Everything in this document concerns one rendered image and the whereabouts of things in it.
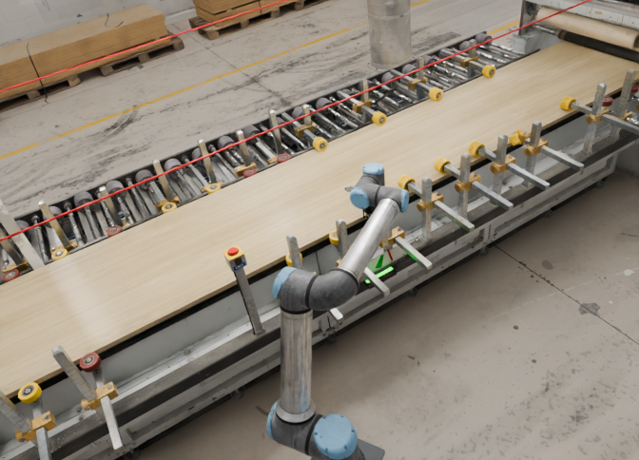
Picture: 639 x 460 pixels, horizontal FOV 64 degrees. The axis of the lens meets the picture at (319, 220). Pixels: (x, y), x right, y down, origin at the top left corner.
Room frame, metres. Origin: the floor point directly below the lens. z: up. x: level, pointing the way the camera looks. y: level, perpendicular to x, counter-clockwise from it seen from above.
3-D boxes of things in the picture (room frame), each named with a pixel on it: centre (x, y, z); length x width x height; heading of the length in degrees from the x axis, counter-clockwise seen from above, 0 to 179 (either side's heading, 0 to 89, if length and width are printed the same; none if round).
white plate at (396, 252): (1.86, -0.30, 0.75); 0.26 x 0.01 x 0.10; 115
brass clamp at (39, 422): (1.18, 1.25, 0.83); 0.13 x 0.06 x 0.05; 115
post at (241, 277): (1.58, 0.37, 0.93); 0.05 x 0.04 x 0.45; 115
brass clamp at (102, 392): (1.28, 1.02, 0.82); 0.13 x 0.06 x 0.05; 115
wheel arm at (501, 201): (2.09, -0.82, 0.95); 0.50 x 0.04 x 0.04; 25
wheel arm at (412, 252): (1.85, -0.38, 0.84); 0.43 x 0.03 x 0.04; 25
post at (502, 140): (2.20, -1.00, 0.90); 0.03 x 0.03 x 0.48; 25
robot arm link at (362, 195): (1.67, -0.21, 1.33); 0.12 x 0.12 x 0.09; 57
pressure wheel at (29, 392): (1.30, 1.29, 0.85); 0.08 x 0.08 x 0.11
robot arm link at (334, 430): (0.93, 0.08, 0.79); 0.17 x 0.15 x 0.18; 57
